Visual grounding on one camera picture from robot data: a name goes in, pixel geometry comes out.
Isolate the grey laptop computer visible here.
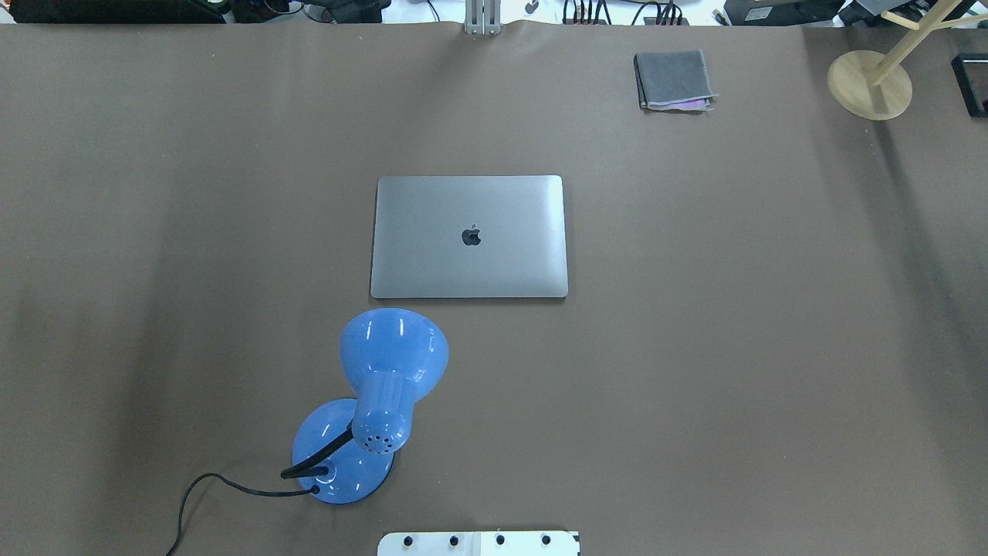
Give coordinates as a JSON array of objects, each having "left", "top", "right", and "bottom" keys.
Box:
[{"left": 370, "top": 175, "right": 570, "bottom": 300}]

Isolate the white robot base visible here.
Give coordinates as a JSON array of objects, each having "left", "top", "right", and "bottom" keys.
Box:
[{"left": 377, "top": 529, "right": 581, "bottom": 555}]

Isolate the blue desk lamp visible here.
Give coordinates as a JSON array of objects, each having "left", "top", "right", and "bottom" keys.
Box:
[{"left": 281, "top": 307, "right": 449, "bottom": 504}]

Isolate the folded grey cloth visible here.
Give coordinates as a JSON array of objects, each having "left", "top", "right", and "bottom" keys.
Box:
[{"left": 633, "top": 49, "right": 717, "bottom": 113}]

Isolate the wooden stand with round base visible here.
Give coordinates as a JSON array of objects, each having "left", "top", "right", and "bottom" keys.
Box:
[{"left": 827, "top": 1, "right": 987, "bottom": 122}]

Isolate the black box at table edge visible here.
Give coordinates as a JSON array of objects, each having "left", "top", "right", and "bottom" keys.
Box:
[{"left": 950, "top": 53, "right": 987, "bottom": 117}]

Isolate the black lamp power cable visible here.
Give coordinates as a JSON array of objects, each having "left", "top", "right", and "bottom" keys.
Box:
[{"left": 165, "top": 473, "right": 320, "bottom": 556}]

